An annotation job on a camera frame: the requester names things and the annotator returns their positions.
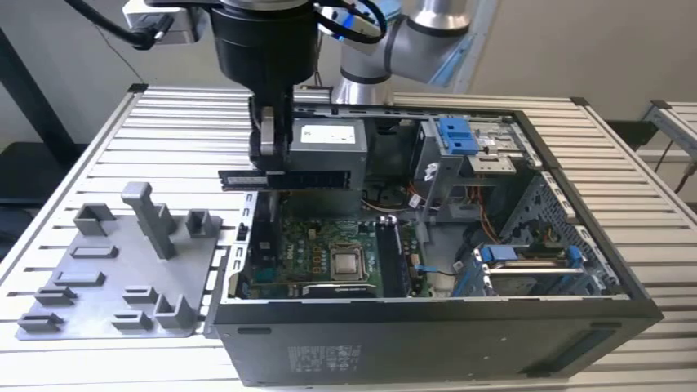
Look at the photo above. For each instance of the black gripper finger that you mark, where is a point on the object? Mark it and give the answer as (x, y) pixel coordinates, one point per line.
(271, 130)

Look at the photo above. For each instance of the black RAM stick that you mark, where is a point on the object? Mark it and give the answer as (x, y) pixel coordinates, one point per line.
(315, 179)

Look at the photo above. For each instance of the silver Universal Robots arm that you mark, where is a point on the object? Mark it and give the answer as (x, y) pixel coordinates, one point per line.
(370, 57)

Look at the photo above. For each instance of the grey power supply unit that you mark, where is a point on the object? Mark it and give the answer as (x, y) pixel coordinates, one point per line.
(326, 159)

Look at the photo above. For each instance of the green motherboard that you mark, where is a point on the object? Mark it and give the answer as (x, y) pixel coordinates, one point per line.
(305, 245)

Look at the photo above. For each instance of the grey metal drive cage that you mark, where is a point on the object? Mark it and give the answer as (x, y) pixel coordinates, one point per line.
(435, 163)

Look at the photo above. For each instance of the blue plastic disk carrier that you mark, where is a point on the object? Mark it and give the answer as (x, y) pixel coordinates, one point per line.
(454, 134)

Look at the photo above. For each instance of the silver CPU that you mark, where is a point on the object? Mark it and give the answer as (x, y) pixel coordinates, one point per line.
(346, 265)

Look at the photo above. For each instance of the black graphics card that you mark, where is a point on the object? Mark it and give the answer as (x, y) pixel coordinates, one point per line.
(337, 290)

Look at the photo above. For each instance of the grey plastic parts rack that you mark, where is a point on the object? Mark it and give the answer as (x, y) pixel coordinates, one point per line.
(120, 261)

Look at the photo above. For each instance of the hard disk in blue carrier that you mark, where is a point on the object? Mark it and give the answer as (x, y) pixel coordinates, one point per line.
(498, 253)

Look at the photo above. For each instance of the black open PC case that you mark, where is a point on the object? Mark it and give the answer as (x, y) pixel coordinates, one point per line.
(435, 347)

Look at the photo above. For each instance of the metal slat side table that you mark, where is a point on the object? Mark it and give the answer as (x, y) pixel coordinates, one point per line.
(679, 122)

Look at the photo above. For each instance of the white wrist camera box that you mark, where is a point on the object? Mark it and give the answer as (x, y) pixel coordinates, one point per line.
(188, 32)

